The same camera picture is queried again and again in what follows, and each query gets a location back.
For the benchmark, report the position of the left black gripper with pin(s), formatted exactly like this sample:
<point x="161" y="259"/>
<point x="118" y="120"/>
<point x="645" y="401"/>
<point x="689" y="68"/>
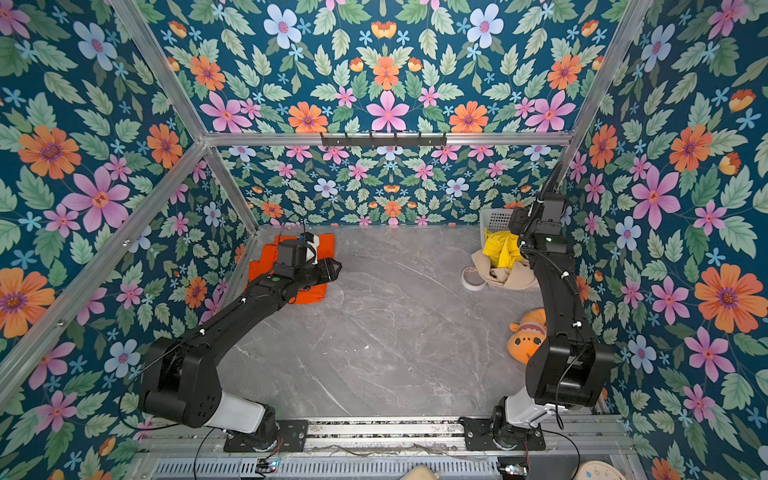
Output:
<point x="327" y="269"/>

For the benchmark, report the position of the orange shorts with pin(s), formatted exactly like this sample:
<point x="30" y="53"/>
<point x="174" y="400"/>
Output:
<point x="284" y="259"/>

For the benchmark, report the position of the yellow shorts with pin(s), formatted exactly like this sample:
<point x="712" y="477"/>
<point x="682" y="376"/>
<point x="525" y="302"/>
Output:
<point x="502" y="249"/>

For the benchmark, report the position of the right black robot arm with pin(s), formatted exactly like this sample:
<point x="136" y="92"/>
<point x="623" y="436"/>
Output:
<point x="571" y="366"/>

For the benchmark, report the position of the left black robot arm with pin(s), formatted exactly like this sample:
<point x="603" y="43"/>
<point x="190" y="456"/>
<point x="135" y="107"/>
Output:
<point x="181" y="382"/>

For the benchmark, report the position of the beige shorts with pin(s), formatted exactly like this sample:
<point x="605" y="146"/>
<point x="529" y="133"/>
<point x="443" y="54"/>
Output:
<point x="519" y="277"/>

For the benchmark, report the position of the white tape roll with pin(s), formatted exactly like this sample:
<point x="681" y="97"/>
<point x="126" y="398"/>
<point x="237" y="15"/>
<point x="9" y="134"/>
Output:
<point x="472" y="280"/>

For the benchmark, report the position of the white plastic laundry basket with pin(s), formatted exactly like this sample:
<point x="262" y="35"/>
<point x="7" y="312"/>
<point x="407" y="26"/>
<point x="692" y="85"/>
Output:
<point x="493" y="220"/>

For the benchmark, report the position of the orange plush toy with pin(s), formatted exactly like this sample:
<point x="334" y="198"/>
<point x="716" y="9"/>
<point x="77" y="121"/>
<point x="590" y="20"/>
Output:
<point x="527" y="335"/>

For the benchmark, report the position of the beige rounded object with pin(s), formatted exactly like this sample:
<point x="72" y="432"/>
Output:
<point x="420" y="472"/>

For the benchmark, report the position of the white round device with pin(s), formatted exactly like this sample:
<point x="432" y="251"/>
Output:
<point x="598" y="470"/>

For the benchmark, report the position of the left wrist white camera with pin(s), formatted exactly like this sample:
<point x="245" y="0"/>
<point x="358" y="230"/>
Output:
<point x="310" y="243"/>

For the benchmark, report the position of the black wall hook rail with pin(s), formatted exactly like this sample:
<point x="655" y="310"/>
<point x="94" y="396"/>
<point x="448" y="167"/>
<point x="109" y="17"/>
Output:
<point x="371" y="140"/>

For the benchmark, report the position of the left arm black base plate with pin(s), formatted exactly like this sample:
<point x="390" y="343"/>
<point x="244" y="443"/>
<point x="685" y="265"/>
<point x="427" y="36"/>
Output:
<point x="288" y="435"/>

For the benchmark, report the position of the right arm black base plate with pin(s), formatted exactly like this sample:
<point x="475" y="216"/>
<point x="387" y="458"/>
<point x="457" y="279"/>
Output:
<point x="486" y="434"/>

